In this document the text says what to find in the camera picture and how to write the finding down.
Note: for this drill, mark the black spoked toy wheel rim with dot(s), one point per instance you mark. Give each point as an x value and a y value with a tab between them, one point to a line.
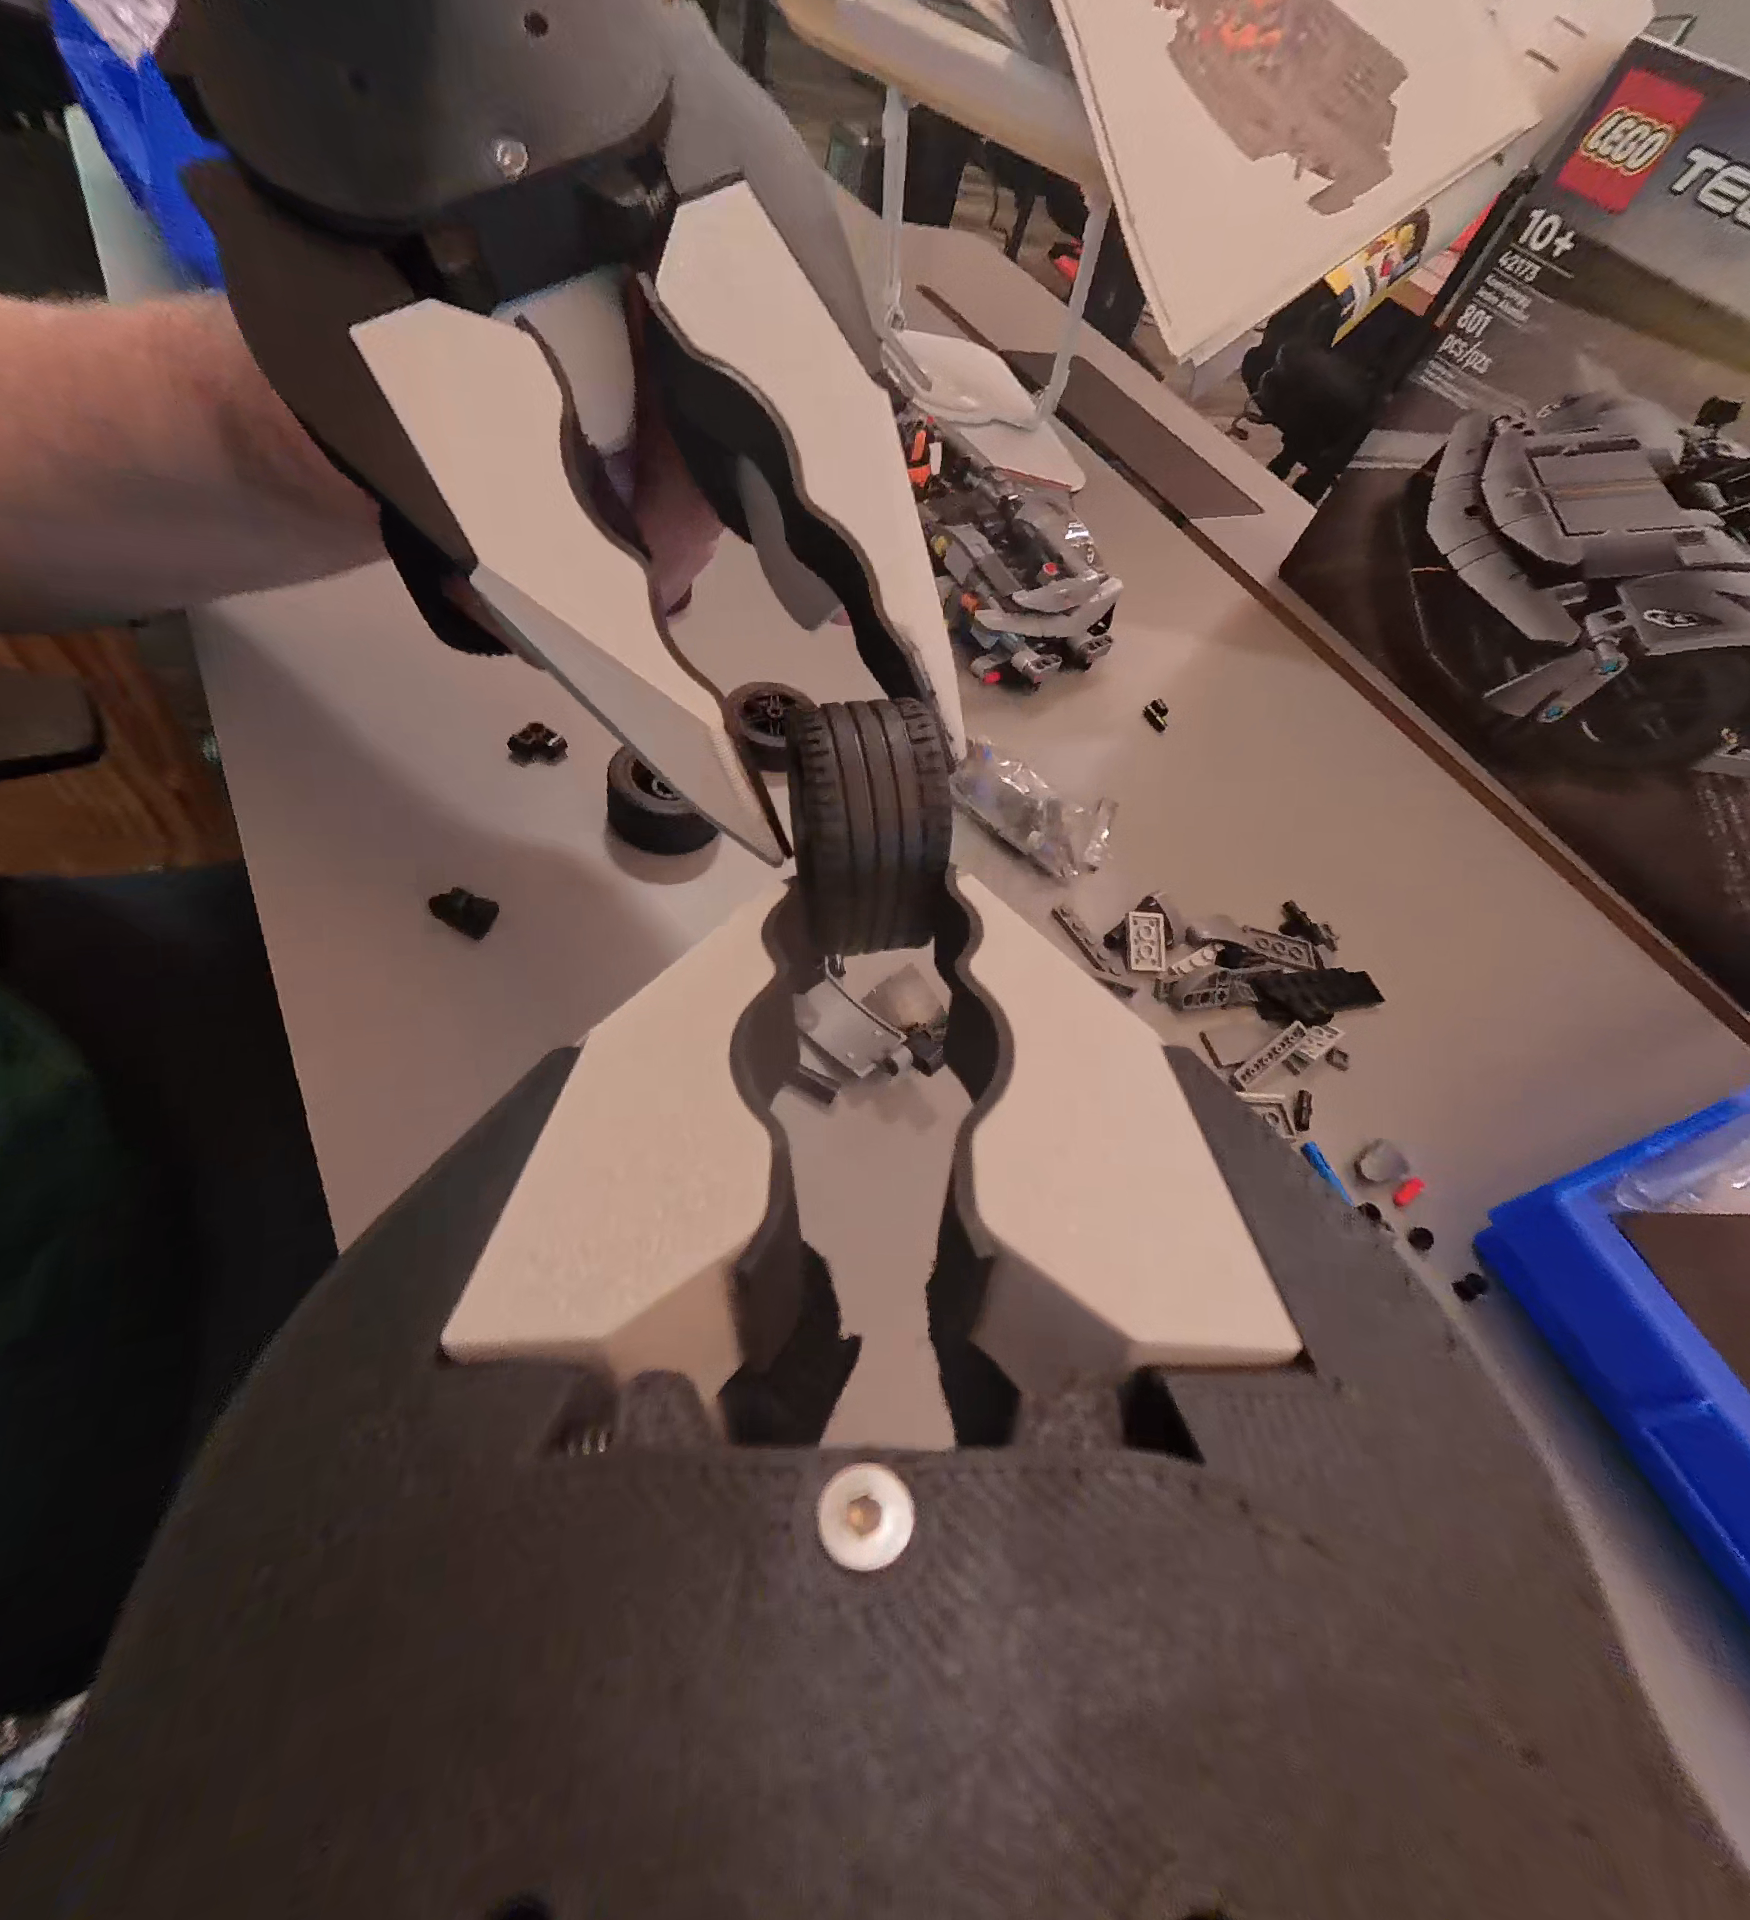
763	721

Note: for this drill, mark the blue plastic bin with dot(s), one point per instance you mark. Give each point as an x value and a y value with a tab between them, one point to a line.
1594	1350
141	134

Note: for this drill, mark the clear plastic bags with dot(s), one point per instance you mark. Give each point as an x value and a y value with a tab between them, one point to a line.
1745	1170

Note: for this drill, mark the grey plate brick assembly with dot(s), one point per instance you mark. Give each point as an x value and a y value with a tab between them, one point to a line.
860	1035

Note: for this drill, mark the grey brick with red pin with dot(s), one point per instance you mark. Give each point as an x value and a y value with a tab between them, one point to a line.
1385	1166

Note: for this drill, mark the black rubber toy tire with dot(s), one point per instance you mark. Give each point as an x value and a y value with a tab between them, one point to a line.
875	825
659	818

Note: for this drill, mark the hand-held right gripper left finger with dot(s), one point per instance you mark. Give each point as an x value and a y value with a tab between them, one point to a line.
621	1200

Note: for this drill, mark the grey toy car model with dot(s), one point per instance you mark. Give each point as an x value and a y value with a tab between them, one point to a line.
1025	571

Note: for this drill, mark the blue pin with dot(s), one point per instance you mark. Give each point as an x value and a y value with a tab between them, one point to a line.
1322	1170

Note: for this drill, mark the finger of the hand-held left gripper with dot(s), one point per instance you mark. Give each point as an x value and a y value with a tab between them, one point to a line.
500	451
815	405

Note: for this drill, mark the small black angled brick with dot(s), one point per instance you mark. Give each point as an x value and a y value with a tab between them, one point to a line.
538	743

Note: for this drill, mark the white book stand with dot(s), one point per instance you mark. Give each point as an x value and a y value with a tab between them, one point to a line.
965	390

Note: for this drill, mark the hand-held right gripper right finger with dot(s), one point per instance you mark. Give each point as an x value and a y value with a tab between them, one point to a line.
1131	1200

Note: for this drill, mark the black wedge brick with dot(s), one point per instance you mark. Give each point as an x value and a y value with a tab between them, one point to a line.
462	913

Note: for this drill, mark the open building manual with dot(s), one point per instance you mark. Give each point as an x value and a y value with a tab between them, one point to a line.
1264	121

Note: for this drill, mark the dark box with car picture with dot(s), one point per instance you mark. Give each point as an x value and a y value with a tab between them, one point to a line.
1594	600

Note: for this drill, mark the pile of grey toy bricks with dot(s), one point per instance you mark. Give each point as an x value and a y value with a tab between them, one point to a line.
1234	974

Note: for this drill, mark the clear bag of small parts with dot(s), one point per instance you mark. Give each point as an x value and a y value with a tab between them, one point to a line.
1032	811

